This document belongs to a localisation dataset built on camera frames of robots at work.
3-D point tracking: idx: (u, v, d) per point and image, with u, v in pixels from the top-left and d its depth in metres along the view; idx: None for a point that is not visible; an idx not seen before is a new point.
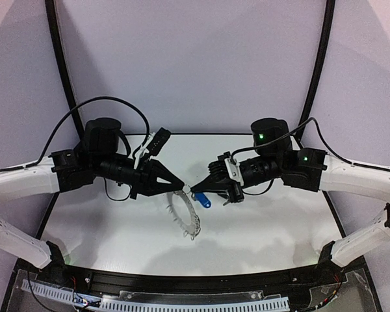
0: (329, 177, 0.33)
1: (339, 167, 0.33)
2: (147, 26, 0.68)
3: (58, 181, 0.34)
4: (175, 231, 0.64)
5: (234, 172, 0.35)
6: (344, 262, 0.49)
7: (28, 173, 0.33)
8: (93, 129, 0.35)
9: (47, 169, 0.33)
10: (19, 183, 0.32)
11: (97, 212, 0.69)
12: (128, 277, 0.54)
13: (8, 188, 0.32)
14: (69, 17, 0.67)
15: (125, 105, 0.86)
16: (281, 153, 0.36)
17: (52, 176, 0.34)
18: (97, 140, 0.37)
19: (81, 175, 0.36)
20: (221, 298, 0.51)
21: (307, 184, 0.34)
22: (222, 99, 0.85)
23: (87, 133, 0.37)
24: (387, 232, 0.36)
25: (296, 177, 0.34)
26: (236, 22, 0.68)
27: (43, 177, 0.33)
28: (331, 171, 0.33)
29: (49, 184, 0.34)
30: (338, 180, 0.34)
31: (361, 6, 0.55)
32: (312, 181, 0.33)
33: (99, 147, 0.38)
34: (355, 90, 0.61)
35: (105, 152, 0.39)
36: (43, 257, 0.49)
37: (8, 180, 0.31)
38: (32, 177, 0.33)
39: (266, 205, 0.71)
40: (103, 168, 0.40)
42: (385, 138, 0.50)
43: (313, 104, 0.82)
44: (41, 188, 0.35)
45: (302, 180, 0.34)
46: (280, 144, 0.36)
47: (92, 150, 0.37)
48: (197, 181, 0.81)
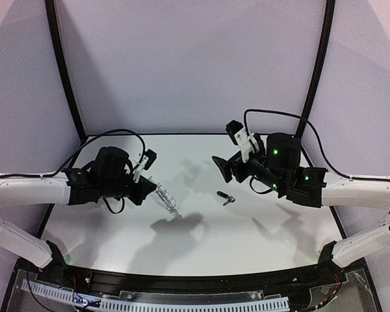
0: (328, 194, 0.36)
1: (338, 182, 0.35)
2: (146, 26, 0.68)
3: (69, 194, 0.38)
4: (177, 231, 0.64)
5: (239, 136, 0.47)
6: (344, 262, 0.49)
7: (47, 182, 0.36)
8: (106, 155, 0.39)
9: (62, 182, 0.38)
10: (34, 190, 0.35)
11: (97, 212, 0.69)
12: (129, 277, 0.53)
13: (22, 193, 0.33)
14: (67, 17, 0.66)
15: (125, 101, 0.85)
16: (290, 171, 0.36)
17: (67, 190, 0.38)
18: (109, 165, 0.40)
19: (90, 191, 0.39)
20: (221, 298, 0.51)
21: (308, 202, 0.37)
22: (221, 100, 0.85)
23: (99, 158, 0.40)
24: None
25: (299, 195, 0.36)
26: (235, 22, 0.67)
27: (58, 188, 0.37)
28: (331, 188, 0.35)
29: (61, 195, 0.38)
30: (342, 195, 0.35)
31: (361, 7, 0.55)
32: (313, 199, 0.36)
33: (110, 170, 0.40)
34: (353, 91, 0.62)
35: (113, 175, 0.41)
36: (44, 255, 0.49)
37: (26, 184, 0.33)
38: (50, 187, 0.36)
39: (264, 204, 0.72)
40: (111, 188, 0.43)
42: (383, 138, 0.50)
43: (314, 104, 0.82)
44: (51, 199, 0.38)
45: (304, 198, 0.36)
46: (290, 162, 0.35)
47: (103, 173, 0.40)
48: (197, 177, 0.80)
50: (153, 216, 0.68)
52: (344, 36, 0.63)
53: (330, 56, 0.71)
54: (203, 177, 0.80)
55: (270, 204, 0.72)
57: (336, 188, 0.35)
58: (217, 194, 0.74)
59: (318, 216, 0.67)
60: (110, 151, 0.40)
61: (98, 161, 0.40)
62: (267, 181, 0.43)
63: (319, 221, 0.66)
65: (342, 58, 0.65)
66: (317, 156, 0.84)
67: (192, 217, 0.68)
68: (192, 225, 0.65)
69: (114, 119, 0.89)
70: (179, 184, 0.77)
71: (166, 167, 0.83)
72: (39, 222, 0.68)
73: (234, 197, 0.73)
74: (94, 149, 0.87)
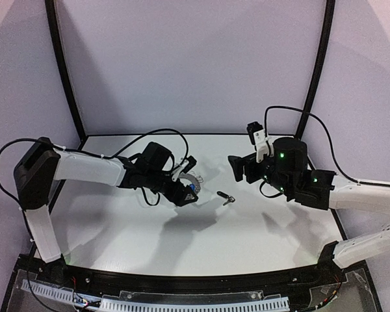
0: (334, 196, 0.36)
1: (345, 186, 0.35)
2: (147, 26, 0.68)
3: (121, 176, 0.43)
4: (178, 230, 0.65)
5: (258, 136, 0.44)
6: (344, 263, 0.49)
7: (106, 163, 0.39)
8: (156, 149, 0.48)
9: (119, 166, 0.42)
10: (94, 168, 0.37)
11: (98, 212, 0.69)
12: (129, 277, 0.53)
13: (84, 168, 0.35)
14: (68, 16, 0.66)
15: (125, 102, 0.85)
16: (297, 174, 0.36)
17: (121, 171, 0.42)
18: (156, 157, 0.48)
19: (138, 178, 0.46)
20: (221, 298, 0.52)
21: (316, 204, 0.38)
22: (221, 99, 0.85)
23: (149, 151, 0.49)
24: None
25: (307, 197, 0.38)
26: (235, 23, 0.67)
27: (114, 169, 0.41)
28: (338, 192, 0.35)
29: (114, 176, 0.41)
30: (347, 198, 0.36)
31: (361, 8, 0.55)
32: (322, 200, 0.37)
33: (156, 162, 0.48)
34: (353, 93, 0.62)
35: (157, 168, 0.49)
36: (55, 251, 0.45)
37: (90, 162, 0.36)
38: (108, 168, 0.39)
39: (264, 204, 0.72)
40: (153, 179, 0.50)
42: (383, 139, 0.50)
43: (314, 104, 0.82)
44: (104, 178, 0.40)
45: (312, 199, 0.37)
46: (297, 164, 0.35)
47: (151, 164, 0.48)
48: (197, 177, 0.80)
50: (154, 216, 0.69)
52: (344, 37, 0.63)
53: (329, 57, 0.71)
54: (203, 177, 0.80)
55: (271, 204, 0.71)
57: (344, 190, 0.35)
58: (218, 194, 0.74)
59: (318, 217, 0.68)
60: (158, 146, 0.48)
61: (147, 153, 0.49)
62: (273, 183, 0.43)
63: (319, 221, 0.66)
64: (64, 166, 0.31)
65: (342, 58, 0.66)
66: (317, 156, 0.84)
67: (192, 217, 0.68)
68: (192, 226, 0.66)
69: (114, 119, 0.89)
70: None
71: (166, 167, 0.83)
72: None
73: (234, 197, 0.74)
74: (93, 149, 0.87)
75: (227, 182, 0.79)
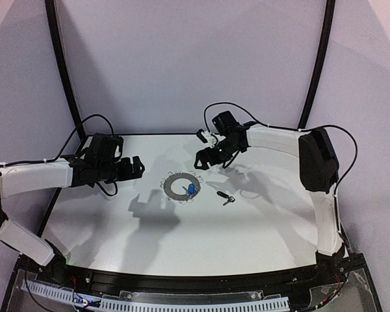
0: (251, 134, 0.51)
1: (257, 128, 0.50)
2: (146, 26, 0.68)
3: (71, 175, 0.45)
4: (177, 230, 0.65)
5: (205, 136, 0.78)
6: (331, 249, 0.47)
7: (52, 166, 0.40)
8: (103, 138, 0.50)
9: (64, 166, 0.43)
10: (43, 174, 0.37)
11: (98, 212, 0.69)
12: (130, 277, 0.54)
13: (29, 179, 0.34)
14: (68, 17, 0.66)
15: (125, 102, 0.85)
16: (225, 126, 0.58)
17: (69, 170, 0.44)
18: (103, 147, 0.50)
19: (90, 171, 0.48)
20: (221, 298, 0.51)
21: (240, 140, 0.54)
22: (221, 100, 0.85)
23: (95, 143, 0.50)
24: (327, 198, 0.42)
25: (234, 136, 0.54)
26: (235, 23, 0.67)
27: (62, 170, 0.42)
28: (251, 130, 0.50)
29: (64, 176, 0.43)
30: (262, 137, 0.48)
31: (361, 8, 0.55)
32: (242, 136, 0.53)
33: (104, 153, 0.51)
34: (353, 92, 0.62)
35: (107, 158, 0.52)
36: (46, 250, 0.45)
37: (35, 169, 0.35)
38: (54, 169, 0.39)
39: (264, 204, 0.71)
40: (105, 170, 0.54)
42: (385, 139, 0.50)
43: (313, 105, 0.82)
44: (56, 181, 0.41)
45: (236, 136, 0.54)
46: (225, 122, 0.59)
47: (99, 155, 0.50)
48: (197, 177, 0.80)
50: (153, 215, 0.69)
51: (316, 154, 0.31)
52: (344, 37, 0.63)
53: (329, 57, 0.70)
54: (203, 177, 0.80)
55: (263, 200, 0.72)
57: (255, 131, 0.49)
58: (218, 194, 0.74)
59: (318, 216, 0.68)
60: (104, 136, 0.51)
61: (94, 146, 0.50)
62: (229, 149, 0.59)
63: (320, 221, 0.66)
64: (8, 182, 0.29)
65: (342, 58, 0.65)
66: None
67: (190, 217, 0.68)
68: (192, 225, 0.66)
69: (113, 119, 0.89)
70: (181, 184, 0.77)
71: (165, 167, 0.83)
72: (39, 223, 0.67)
73: (234, 197, 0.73)
74: None
75: (227, 181, 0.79)
